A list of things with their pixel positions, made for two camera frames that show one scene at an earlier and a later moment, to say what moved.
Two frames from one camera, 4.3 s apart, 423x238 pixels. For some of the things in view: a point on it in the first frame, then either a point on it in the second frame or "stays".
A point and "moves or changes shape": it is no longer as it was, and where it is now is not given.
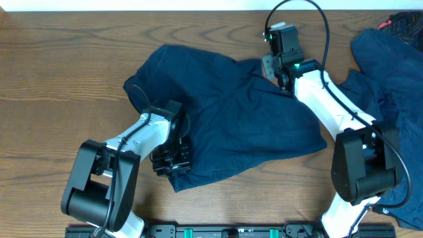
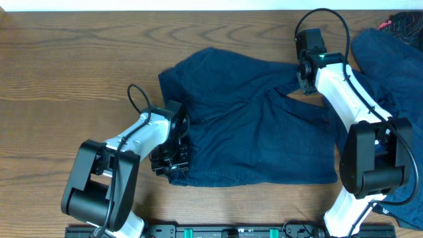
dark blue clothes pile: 388,86 stays
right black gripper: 269,71 -> 306,88
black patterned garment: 408,26 stays
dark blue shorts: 236,118 moves or changes shape
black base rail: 235,230 stays
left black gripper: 185,165 stays
